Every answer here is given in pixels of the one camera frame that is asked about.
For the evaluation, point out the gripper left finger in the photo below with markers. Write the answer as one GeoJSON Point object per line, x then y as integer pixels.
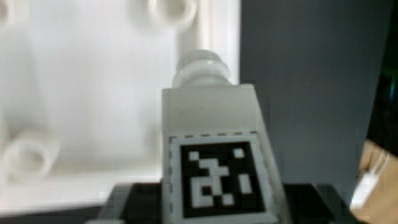
{"type": "Point", "coordinates": [133, 205]}

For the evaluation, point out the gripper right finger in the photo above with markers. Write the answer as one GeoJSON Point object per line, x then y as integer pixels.
{"type": "Point", "coordinates": [316, 205]}

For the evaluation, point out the white table leg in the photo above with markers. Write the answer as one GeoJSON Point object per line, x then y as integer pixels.
{"type": "Point", "coordinates": [221, 182]}

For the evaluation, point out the white square table top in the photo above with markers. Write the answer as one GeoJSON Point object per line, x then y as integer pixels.
{"type": "Point", "coordinates": [89, 52]}

